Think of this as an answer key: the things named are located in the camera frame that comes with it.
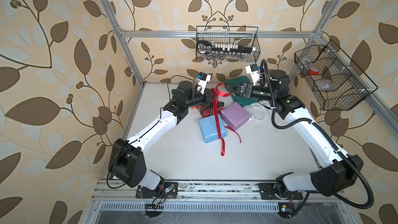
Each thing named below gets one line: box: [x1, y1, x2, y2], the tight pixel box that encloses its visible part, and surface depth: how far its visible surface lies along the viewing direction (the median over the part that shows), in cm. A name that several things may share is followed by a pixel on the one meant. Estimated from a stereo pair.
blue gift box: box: [199, 114, 227, 144], surface depth 89 cm
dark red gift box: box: [195, 102, 224, 118], surface depth 98 cm
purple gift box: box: [219, 101, 252, 132], surface depth 96 cm
